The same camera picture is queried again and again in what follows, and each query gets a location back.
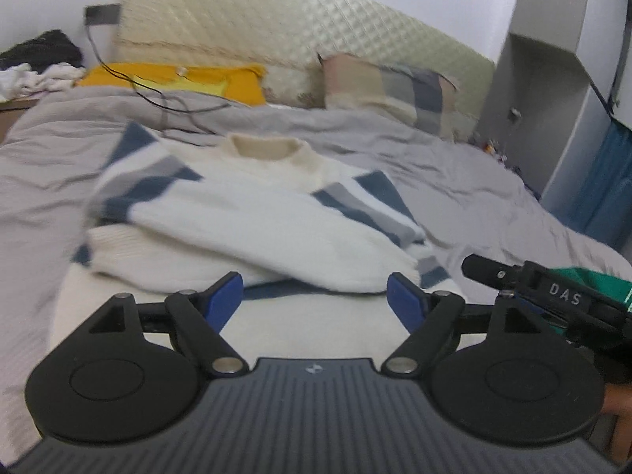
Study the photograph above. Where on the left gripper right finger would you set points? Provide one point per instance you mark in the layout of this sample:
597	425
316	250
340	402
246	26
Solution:
430	320

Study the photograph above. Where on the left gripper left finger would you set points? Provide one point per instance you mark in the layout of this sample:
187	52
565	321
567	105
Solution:
198	319

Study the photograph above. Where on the white blue striped sweater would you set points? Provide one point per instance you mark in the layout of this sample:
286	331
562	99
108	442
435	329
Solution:
313	241

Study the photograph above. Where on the white clothes pile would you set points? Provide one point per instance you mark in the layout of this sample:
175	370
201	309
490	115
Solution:
21	81

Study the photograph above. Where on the black clothes pile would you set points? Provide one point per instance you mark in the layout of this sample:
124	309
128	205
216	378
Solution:
51	47

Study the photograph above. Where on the blue curtain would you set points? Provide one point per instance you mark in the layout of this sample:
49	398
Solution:
602	207

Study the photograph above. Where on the bedside clutter items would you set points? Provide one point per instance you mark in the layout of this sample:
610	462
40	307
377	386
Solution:
492	148

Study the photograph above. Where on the plaid pillow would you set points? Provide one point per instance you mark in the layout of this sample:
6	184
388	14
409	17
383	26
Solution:
419	98

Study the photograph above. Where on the yellow pillow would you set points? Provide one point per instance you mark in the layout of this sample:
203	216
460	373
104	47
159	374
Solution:
240	83

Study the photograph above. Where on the brown bedside box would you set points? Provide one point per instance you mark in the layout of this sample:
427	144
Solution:
11	112

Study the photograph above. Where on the cream quilted headboard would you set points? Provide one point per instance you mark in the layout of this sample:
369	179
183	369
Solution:
289	37

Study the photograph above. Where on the white wall charger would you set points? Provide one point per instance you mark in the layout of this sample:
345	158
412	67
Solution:
514	115

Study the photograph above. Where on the grey wall cabinet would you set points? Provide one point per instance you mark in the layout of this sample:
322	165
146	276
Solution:
558	68

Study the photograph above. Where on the black wall socket strip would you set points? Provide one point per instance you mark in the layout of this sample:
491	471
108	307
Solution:
102	15

